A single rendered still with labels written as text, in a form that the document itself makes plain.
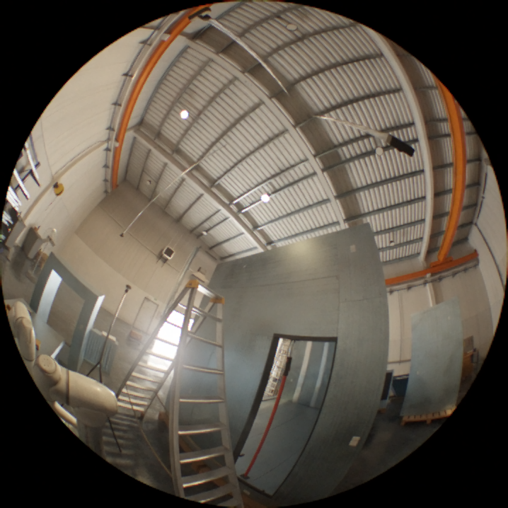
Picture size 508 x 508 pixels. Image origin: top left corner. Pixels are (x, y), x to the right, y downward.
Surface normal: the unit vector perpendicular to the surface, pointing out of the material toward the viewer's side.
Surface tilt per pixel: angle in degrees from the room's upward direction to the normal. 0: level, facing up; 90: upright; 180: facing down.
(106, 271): 90
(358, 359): 90
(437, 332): 90
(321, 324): 90
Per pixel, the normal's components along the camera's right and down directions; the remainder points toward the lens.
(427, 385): -0.84, -0.48
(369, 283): -0.62, -0.58
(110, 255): 0.73, -0.21
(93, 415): 0.91, -0.07
